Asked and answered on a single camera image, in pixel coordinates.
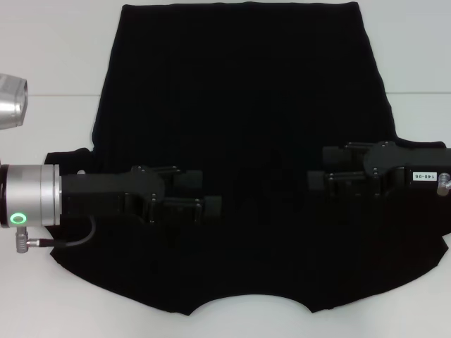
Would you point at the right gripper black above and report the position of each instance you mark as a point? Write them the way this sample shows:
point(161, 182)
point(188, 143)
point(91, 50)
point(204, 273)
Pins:
point(394, 165)

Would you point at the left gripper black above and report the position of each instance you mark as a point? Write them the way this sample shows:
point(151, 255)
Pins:
point(98, 190)

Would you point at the black t-shirt with white print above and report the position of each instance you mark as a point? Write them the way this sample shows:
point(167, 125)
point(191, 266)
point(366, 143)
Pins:
point(246, 88)

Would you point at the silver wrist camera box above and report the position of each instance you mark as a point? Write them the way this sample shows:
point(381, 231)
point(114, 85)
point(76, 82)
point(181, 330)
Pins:
point(12, 102)

